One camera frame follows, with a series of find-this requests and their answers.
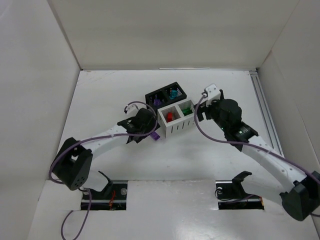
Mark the black two-slot container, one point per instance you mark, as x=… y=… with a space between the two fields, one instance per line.
x=163 y=95

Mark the teal lego brick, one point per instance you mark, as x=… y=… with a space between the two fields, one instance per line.
x=173 y=94

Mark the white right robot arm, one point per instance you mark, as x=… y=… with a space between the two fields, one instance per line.
x=298 y=191

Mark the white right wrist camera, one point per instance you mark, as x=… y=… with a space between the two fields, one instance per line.
x=211 y=93

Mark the aluminium rail right edge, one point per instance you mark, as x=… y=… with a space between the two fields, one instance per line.
x=266 y=114

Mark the purple lego brick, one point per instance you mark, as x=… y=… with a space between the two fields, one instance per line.
x=155 y=136
x=157 y=102

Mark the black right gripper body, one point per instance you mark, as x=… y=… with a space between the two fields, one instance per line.
x=203 y=111

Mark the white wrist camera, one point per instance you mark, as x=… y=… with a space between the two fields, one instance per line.
x=131 y=109
x=211 y=93

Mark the white two-slot container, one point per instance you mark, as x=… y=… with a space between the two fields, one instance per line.
x=180 y=123

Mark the green rounded lego block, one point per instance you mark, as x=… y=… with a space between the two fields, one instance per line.
x=187 y=111

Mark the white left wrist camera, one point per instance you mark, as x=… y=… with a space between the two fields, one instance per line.
x=131 y=109

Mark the red lego block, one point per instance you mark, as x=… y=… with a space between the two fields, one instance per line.
x=170 y=117

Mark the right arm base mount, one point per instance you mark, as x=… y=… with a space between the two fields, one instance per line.
x=232 y=197

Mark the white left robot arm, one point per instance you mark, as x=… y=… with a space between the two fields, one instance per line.
x=72 y=164

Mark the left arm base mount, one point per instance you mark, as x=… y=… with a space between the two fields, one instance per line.
x=115 y=199

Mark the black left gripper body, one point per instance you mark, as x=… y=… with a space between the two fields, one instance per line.
x=152 y=128

